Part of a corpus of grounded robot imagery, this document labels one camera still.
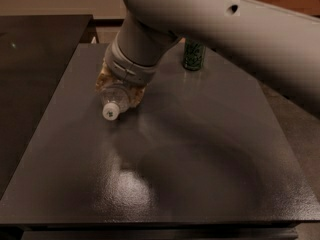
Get green soda can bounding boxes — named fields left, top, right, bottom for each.
left=182, top=39, right=206, bottom=71

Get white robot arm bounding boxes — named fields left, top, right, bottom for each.
left=98, top=0, right=320, bottom=115

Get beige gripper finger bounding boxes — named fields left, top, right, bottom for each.
left=95, top=63, right=115, bottom=92
left=128, top=85, right=146, bottom=108

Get clear plastic tea bottle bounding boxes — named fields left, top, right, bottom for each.
left=100, top=85, right=130, bottom=121

